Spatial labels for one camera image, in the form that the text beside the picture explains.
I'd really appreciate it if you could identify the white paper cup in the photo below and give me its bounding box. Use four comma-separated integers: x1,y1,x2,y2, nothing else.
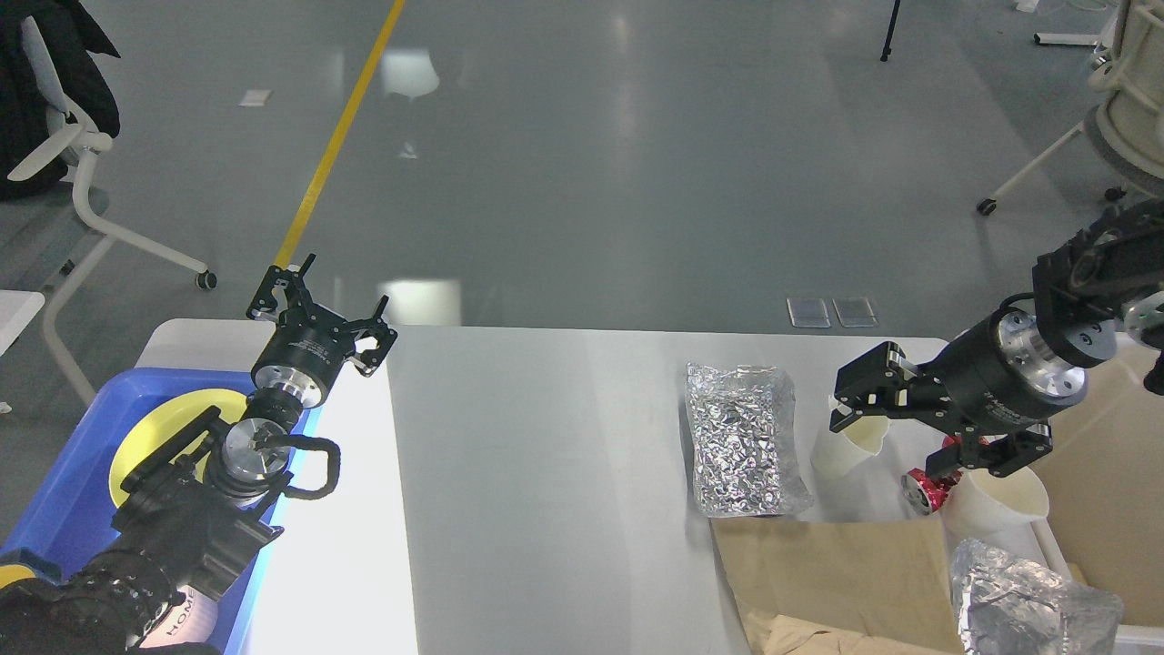
809,397,890,480
938,467,1050,539

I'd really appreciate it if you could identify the crumpled clear plastic bag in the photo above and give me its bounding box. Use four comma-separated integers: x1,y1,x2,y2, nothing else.
949,539,1124,654

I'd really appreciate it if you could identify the crushed red can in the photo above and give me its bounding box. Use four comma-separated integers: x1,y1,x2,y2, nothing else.
899,435,963,517

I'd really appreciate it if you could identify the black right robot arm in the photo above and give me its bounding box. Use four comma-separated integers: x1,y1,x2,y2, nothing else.
828,200,1163,480

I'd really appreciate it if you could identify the white office chair left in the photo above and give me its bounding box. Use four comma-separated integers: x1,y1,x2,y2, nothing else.
7,17,217,407

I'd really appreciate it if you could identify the blue mug yellow inside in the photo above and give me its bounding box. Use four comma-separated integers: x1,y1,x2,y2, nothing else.
1,548,62,588

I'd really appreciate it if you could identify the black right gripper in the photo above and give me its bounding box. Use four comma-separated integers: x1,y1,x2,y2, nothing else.
828,307,1090,479

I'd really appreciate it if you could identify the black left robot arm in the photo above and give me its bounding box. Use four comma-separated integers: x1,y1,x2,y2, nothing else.
3,256,398,654

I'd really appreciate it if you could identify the pink mug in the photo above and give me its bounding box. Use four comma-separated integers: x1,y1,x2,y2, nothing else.
139,585,219,650

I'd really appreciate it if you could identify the black tripod leg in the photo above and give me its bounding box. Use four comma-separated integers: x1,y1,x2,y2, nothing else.
878,0,903,63

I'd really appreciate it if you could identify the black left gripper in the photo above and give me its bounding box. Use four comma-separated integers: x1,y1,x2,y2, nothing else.
246,252,398,408

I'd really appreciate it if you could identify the black jacket on chair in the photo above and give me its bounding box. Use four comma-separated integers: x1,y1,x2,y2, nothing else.
0,0,122,202

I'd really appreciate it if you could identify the yellow plate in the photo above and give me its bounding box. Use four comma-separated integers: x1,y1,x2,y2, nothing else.
108,389,246,508

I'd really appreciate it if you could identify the white office chair right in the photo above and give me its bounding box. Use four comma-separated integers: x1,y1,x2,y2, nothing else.
974,1,1163,218

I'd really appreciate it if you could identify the white office chair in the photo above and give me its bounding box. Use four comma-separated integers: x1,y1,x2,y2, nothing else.
7,17,217,407
974,1,1163,218

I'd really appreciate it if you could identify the blue plastic tray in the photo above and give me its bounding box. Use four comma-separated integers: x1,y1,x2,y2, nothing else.
3,368,338,654

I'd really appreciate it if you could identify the silver foil bag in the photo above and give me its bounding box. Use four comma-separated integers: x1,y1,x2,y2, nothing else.
684,362,815,519

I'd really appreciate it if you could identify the white side table corner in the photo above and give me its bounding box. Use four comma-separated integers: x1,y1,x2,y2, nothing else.
0,289,45,356

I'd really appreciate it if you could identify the beige plastic bin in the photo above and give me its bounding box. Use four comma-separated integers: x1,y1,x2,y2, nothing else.
978,336,1161,654

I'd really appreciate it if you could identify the brown paper bag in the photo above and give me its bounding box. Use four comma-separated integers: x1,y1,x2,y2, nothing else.
712,518,963,654

